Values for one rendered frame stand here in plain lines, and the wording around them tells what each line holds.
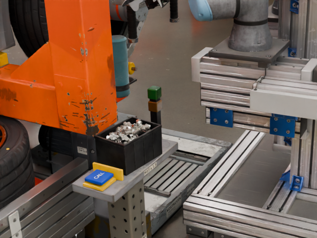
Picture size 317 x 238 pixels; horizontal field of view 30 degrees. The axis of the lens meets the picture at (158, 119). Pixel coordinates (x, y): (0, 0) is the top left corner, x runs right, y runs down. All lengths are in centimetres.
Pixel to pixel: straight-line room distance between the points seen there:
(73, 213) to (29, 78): 54
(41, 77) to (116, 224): 60
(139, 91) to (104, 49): 188
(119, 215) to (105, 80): 48
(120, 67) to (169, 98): 133
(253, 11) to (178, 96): 192
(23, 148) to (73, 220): 34
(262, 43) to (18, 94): 93
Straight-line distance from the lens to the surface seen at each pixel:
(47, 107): 223
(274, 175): 249
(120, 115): 304
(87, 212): 236
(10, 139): 225
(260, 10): 201
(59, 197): 219
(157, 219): 248
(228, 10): 197
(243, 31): 202
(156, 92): 215
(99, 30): 207
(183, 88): 399
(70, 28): 204
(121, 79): 255
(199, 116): 354
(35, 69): 224
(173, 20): 268
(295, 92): 192
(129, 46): 279
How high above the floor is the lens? 143
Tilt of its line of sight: 24 degrees down
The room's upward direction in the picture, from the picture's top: 3 degrees counter-clockwise
